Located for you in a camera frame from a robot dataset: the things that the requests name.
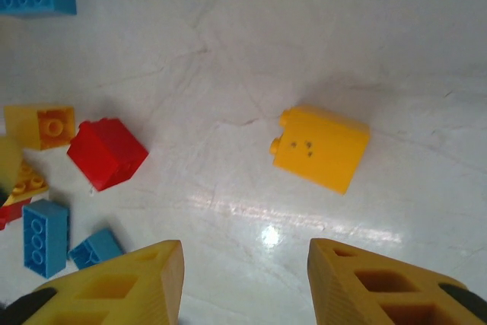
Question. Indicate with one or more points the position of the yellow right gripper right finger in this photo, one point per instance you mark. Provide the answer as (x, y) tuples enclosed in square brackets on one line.
[(342, 294)]

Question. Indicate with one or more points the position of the small blue lego brick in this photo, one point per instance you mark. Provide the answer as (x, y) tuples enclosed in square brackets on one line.
[(99, 247)]

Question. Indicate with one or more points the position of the yellow lego brick with marks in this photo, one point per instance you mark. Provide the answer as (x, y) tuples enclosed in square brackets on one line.
[(327, 153)]

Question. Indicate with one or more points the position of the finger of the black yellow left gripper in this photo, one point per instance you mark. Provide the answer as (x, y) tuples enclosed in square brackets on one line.
[(8, 161)]

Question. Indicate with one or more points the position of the long blue lego brick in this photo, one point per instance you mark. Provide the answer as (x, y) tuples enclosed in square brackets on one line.
[(45, 237)]

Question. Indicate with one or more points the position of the flat yellow lego brick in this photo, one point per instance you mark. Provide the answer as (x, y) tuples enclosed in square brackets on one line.
[(30, 182)]

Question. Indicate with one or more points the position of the red lego brick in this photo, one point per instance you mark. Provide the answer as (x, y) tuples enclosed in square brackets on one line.
[(102, 150), (11, 212)]

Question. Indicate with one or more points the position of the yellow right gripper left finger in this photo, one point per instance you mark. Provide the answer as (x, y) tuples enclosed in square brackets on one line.
[(125, 287)]

